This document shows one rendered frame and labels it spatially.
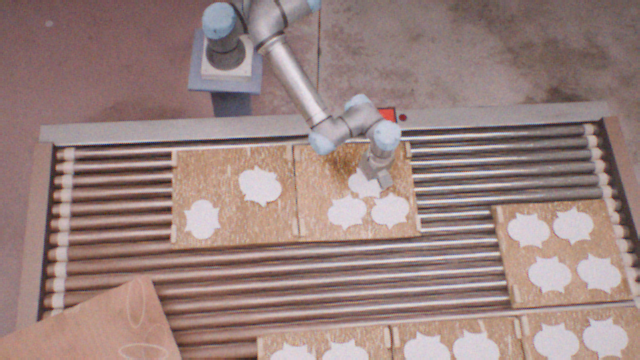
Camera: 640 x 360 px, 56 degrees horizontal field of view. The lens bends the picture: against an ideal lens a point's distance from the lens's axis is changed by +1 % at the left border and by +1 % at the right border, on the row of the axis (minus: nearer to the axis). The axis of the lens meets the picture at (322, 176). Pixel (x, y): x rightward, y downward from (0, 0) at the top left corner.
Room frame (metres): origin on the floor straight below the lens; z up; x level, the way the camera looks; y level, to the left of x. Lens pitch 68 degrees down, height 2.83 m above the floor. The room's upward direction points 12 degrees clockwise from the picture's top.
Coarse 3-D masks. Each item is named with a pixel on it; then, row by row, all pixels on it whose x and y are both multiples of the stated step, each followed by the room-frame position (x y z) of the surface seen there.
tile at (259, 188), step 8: (248, 176) 0.72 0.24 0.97; (256, 176) 0.72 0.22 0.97; (264, 176) 0.73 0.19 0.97; (272, 176) 0.73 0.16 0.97; (240, 184) 0.68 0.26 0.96; (248, 184) 0.69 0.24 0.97; (256, 184) 0.69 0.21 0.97; (264, 184) 0.70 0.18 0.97; (272, 184) 0.70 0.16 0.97; (248, 192) 0.66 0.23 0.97; (256, 192) 0.67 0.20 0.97; (264, 192) 0.67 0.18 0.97; (272, 192) 0.68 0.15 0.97; (248, 200) 0.63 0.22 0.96; (256, 200) 0.64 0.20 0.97; (264, 200) 0.64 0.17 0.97; (272, 200) 0.65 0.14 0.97
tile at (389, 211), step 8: (376, 200) 0.73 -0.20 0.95; (384, 200) 0.74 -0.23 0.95; (392, 200) 0.74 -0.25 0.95; (400, 200) 0.75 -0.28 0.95; (376, 208) 0.70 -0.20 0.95; (384, 208) 0.71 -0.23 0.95; (392, 208) 0.72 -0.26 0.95; (400, 208) 0.72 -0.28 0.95; (408, 208) 0.73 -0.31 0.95; (376, 216) 0.68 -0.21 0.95; (384, 216) 0.68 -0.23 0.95; (392, 216) 0.69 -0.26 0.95; (400, 216) 0.69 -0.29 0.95; (384, 224) 0.66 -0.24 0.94; (392, 224) 0.66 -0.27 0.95
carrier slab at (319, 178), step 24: (360, 144) 0.93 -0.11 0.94; (312, 168) 0.80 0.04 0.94; (336, 168) 0.82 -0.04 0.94; (408, 168) 0.88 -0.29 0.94; (312, 192) 0.72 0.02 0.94; (336, 192) 0.74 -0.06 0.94; (384, 192) 0.77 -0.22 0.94; (408, 192) 0.79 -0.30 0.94; (312, 216) 0.63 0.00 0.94; (408, 216) 0.70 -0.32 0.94; (312, 240) 0.55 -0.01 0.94
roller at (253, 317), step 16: (336, 304) 0.37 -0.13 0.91; (352, 304) 0.38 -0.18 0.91; (368, 304) 0.39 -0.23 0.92; (384, 304) 0.40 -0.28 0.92; (400, 304) 0.41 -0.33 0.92; (416, 304) 0.42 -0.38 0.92; (432, 304) 0.43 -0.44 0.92; (448, 304) 0.44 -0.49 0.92; (464, 304) 0.45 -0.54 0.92; (480, 304) 0.46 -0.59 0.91; (496, 304) 0.48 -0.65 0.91; (176, 320) 0.22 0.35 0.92; (192, 320) 0.22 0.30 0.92; (208, 320) 0.23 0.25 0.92; (224, 320) 0.24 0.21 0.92; (240, 320) 0.25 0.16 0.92; (256, 320) 0.26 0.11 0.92; (272, 320) 0.28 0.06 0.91; (288, 320) 0.29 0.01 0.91; (304, 320) 0.30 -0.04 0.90
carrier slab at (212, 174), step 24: (192, 168) 0.71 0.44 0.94; (216, 168) 0.73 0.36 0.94; (240, 168) 0.75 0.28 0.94; (264, 168) 0.77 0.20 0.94; (288, 168) 0.79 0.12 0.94; (192, 192) 0.63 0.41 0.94; (216, 192) 0.65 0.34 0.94; (240, 192) 0.66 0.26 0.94; (288, 192) 0.70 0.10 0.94; (240, 216) 0.58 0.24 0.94; (264, 216) 0.60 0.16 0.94; (288, 216) 0.62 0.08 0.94; (192, 240) 0.47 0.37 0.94; (216, 240) 0.48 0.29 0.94; (240, 240) 0.50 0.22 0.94; (264, 240) 0.52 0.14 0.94; (288, 240) 0.53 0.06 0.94
